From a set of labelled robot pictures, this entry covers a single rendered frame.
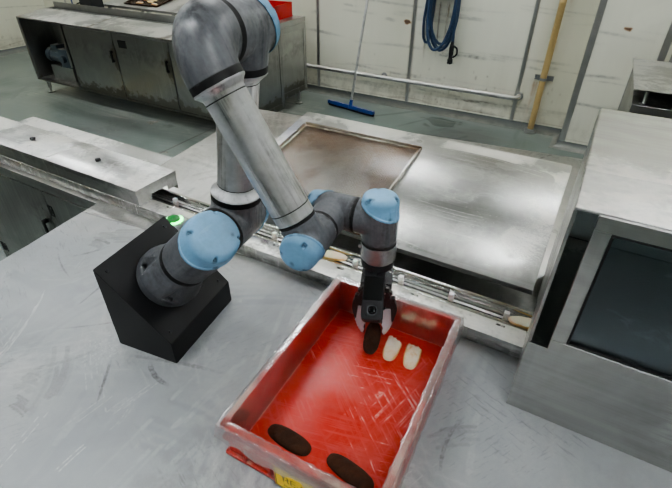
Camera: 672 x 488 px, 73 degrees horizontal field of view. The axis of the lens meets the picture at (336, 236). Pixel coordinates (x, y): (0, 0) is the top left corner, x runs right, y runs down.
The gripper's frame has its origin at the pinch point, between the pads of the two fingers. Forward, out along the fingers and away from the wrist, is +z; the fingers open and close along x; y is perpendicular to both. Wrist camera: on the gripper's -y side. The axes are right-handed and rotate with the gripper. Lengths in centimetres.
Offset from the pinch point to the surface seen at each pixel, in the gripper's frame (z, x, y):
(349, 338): 3.9, 5.6, 0.5
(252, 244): -0.4, 38.7, 29.3
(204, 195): 3, 68, 62
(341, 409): 4.1, 4.6, -19.2
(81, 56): 30, 328, 362
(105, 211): 3, 98, 45
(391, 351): 3.1, -4.7, -2.7
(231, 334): 4.1, 34.5, -2.5
